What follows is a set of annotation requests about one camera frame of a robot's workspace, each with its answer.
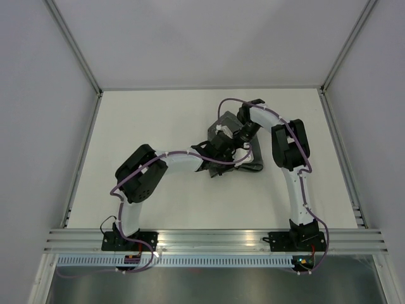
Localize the aluminium frame post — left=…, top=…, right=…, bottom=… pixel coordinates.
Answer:
left=43, top=0, right=103, bottom=96
left=320, top=0, right=379, bottom=94

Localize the aluminium right side rail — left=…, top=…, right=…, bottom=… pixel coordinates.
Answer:
left=318, top=89, right=369, bottom=229

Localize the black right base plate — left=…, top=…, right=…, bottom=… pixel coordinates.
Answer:
left=263, top=231, right=327, bottom=252

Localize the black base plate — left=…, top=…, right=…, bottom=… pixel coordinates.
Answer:
left=263, top=231, right=327, bottom=252
left=101, top=231, right=158, bottom=252

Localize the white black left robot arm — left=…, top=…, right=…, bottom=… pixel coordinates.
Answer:
left=109, top=131, right=251, bottom=251

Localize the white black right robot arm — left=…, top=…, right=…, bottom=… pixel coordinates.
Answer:
left=237, top=99, right=327, bottom=252

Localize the white slotted cable duct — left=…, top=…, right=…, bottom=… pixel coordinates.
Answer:
left=57, top=254, right=293, bottom=268

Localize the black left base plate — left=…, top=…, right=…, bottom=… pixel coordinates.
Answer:
left=101, top=231, right=158, bottom=252

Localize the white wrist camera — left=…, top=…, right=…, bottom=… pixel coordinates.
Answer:
left=232, top=142, right=254, bottom=167
left=215, top=124, right=233, bottom=139

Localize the aluminium rail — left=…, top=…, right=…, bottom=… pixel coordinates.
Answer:
left=42, top=229, right=388, bottom=255
left=318, top=89, right=369, bottom=229
left=59, top=91, right=103, bottom=229

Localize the aluminium left side rail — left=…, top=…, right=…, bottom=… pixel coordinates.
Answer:
left=59, top=91, right=103, bottom=229

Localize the aluminium frame post right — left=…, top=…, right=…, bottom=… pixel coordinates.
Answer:
left=320, top=0, right=379, bottom=94

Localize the grey cloth napkin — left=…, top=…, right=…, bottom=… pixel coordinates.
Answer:
left=208, top=111, right=264, bottom=178

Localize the aluminium front rail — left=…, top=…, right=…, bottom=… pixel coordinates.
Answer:
left=42, top=229, right=388, bottom=255

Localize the aluminium frame post left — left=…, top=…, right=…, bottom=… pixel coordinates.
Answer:
left=43, top=0, right=103, bottom=96

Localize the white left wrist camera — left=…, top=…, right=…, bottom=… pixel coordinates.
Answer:
left=232, top=142, right=254, bottom=167

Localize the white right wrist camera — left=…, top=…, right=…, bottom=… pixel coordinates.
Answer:
left=215, top=124, right=233, bottom=139

